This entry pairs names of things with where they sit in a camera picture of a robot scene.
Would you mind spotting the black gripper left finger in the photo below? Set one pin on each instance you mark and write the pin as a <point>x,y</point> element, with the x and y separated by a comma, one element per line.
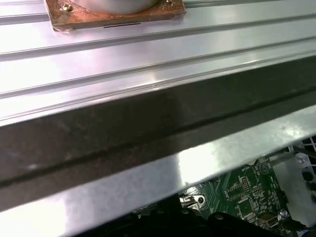
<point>148,222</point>

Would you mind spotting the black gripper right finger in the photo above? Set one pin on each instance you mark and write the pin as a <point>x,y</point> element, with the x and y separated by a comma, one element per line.
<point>222,222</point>

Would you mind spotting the black square chip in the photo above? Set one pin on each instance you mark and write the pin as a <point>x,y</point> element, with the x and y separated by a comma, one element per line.
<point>245,209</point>

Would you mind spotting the silver internal USB port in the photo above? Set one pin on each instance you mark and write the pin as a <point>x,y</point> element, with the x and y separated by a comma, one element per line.
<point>267,221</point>

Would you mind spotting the green motherboard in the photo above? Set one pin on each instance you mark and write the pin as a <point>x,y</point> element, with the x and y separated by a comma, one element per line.
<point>261,187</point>

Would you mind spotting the black and silver PC case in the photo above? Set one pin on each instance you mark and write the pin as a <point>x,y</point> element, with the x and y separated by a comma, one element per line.
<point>148,118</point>

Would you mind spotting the metal drive cage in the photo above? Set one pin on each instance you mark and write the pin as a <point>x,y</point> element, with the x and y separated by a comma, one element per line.
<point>311,145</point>

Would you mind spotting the brown square base plate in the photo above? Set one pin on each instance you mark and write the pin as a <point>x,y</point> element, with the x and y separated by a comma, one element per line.
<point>111,21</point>

